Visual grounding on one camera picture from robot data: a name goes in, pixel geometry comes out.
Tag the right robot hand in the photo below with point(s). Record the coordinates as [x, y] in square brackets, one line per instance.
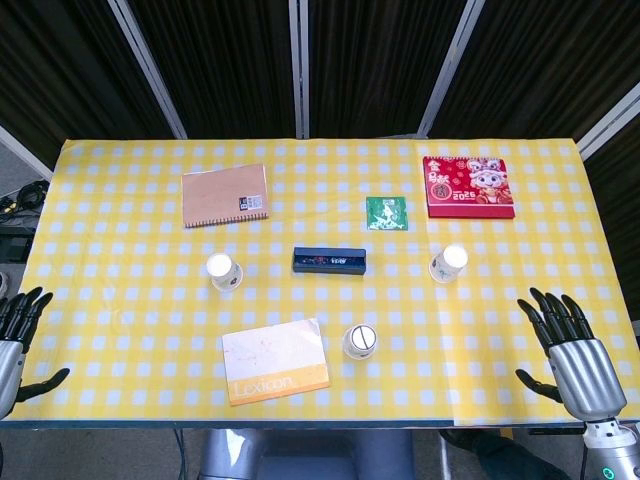
[585, 370]

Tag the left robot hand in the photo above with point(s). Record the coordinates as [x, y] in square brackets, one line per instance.
[11, 360]

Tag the white paper cup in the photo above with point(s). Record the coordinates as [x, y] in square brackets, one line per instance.
[447, 265]
[222, 270]

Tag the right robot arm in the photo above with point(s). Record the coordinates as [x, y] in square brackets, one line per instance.
[607, 450]

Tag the white paper cup marked base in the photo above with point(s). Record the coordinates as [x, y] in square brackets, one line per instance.
[360, 340]

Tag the black equipment box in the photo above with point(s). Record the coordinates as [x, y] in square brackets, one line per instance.
[15, 245]

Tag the black bulky object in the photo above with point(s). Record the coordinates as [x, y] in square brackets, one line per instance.
[490, 455]

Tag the red desk calendar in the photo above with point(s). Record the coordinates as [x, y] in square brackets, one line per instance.
[467, 187]

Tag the green foil packet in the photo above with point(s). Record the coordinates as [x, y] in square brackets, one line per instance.
[386, 214]

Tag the white yellow Lexicon book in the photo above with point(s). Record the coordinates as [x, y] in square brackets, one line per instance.
[275, 360]

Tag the brown spiral notebook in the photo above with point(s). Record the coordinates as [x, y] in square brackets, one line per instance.
[220, 195]

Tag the dark blue long box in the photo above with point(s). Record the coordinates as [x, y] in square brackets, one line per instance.
[330, 262]

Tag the yellow checkered tablecloth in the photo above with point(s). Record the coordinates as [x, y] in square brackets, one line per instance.
[300, 300]

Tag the grey robot torso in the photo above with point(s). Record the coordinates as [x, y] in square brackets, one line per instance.
[300, 460]

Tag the dark ribbed partition panel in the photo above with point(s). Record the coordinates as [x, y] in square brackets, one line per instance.
[550, 60]
[380, 60]
[220, 60]
[60, 65]

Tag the white partition post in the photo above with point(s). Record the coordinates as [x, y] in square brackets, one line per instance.
[25, 150]
[300, 70]
[452, 65]
[146, 65]
[607, 132]

